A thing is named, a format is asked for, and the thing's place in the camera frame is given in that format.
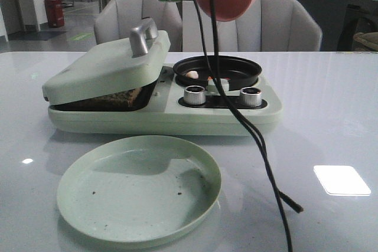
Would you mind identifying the orange white shrimp pieces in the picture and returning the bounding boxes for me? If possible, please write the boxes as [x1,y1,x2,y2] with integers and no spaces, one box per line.
[185,70,199,80]

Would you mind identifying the bread slice with brown crust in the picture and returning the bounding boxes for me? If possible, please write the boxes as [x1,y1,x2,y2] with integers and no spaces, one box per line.
[87,87,142,109]

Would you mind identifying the breakfast maker hinged lid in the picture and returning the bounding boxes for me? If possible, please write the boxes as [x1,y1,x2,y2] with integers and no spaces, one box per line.
[42,18,171,105]

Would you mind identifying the mint green breakfast maker base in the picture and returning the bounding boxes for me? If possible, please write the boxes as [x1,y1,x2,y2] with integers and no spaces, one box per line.
[47,62,283,137]

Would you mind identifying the silver left control knob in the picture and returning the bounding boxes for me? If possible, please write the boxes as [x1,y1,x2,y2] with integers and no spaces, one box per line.
[183,86,206,106]

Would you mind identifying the silver control knob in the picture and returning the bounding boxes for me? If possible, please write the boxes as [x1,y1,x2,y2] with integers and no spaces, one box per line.
[183,86,206,106]
[239,87,262,107]

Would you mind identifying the silver right control knob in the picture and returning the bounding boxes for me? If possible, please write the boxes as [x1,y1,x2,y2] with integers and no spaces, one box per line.
[239,87,262,107]

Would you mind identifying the black round frying pan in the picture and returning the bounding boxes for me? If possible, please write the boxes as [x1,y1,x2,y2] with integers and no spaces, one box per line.
[173,55,262,91]

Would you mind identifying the white refrigerator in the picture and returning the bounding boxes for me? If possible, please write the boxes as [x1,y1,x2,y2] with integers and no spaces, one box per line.
[182,0,214,53]

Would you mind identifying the mint green round plate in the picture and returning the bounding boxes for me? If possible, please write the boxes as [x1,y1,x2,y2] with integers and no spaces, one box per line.
[57,135,221,248]

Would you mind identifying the left grey upholstered chair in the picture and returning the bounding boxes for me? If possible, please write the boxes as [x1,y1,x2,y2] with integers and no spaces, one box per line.
[94,0,183,52]

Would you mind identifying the grey upholstered chair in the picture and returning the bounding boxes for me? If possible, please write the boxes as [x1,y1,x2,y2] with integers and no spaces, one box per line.
[217,0,322,52]
[94,0,183,52]

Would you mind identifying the right grey upholstered chair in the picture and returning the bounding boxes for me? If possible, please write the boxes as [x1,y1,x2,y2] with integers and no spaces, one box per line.
[217,0,322,52]

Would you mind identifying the red trash bin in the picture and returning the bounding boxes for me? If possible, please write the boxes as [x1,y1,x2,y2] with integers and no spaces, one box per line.
[44,0,64,28]

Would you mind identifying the tan cushion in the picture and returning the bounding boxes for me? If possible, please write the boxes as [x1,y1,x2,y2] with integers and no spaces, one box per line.
[353,32,378,52]

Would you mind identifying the black cable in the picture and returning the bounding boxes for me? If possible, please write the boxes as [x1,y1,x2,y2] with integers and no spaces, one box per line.
[181,0,304,252]

